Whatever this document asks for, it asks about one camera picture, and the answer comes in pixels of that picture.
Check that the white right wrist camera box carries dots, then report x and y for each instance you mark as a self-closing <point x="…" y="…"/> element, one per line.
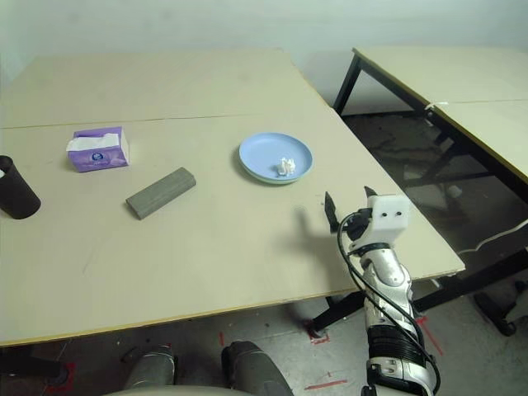
<point x="389" y="218"/>

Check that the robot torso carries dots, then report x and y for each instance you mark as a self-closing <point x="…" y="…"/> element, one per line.
<point x="173" y="392"/>

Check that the blue plate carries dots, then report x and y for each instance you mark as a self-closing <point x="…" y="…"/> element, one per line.
<point x="264" y="154"/>

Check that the grey robot leg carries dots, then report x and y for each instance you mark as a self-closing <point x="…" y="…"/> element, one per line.
<point x="253" y="367"/>
<point x="154" y="367"/>

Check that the small white floor object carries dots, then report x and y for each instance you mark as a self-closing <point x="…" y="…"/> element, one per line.
<point x="454" y="191"/>

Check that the grey right robot leg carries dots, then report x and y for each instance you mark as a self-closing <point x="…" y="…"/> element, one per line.
<point x="253" y="367"/>

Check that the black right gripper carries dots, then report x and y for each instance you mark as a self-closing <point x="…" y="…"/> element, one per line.
<point x="356" y="224"/>

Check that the black pen cup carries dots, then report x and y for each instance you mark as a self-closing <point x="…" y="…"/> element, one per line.
<point x="18" y="194"/>

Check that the black table leg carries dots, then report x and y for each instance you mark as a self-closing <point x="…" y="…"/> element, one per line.
<point x="338" y="313"/>
<point x="29" y="369"/>

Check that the grey wheeled stand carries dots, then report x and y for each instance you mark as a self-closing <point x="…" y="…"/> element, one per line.
<point x="507" y="309"/>

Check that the grey left robot leg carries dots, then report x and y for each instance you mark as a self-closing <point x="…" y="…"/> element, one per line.
<point x="154" y="367"/>

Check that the purple tissue box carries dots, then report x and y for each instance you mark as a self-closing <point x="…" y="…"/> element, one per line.
<point x="99" y="158"/>

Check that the grey glasses case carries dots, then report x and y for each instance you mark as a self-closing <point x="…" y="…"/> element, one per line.
<point x="161" y="194"/>

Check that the beige side table black legs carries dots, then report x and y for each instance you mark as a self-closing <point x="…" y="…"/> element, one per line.
<point x="474" y="78"/>

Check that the white paper ball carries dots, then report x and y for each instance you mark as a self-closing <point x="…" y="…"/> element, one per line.
<point x="285" y="167"/>

